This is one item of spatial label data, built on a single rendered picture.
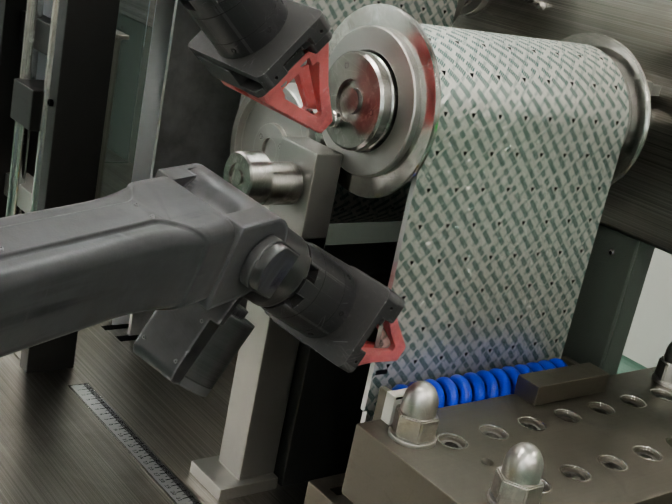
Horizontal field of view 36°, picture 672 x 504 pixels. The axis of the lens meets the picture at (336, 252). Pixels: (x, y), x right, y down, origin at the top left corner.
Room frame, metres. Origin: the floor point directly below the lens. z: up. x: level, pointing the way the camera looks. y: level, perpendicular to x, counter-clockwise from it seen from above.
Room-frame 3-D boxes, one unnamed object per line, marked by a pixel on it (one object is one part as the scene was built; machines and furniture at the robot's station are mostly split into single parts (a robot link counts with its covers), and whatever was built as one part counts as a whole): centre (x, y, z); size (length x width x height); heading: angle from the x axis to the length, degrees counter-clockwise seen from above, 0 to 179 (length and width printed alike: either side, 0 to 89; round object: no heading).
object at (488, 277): (0.83, -0.13, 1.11); 0.23 x 0.01 x 0.18; 131
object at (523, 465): (0.63, -0.15, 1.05); 0.04 x 0.04 x 0.04
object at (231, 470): (0.80, 0.05, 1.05); 0.06 x 0.05 x 0.31; 131
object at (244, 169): (0.78, 0.08, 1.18); 0.04 x 0.02 x 0.04; 41
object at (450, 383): (0.82, -0.15, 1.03); 0.21 x 0.04 x 0.03; 131
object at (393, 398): (0.72, -0.07, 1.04); 0.02 x 0.01 x 0.02; 131
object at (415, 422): (0.70, -0.08, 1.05); 0.04 x 0.04 x 0.04
